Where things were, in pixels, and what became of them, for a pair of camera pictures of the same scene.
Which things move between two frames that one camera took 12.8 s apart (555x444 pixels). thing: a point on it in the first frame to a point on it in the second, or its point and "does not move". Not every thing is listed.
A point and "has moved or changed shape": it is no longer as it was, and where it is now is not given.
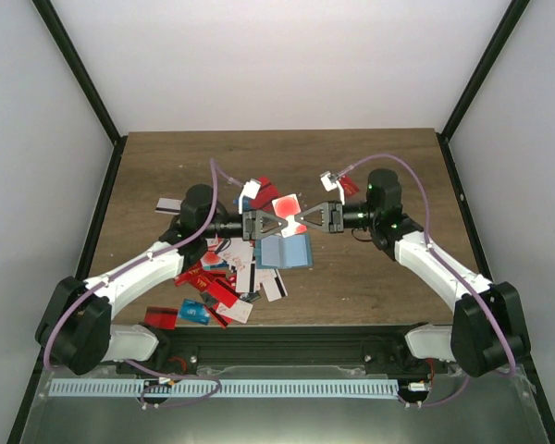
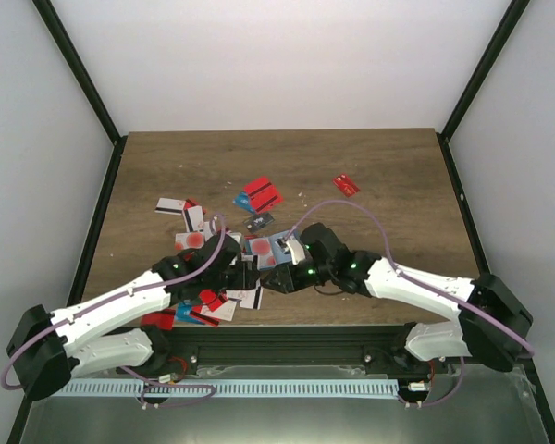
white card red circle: (287, 208) to (262, 248)
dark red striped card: (161, 317) does not move
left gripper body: (249, 229) to (244, 279)
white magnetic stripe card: (275, 288) has moved or changed shape
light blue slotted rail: (223, 388) does not move
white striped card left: (168, 205) does not move
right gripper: (331, 212) to (289, 282)
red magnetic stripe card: (264, 199) does not move
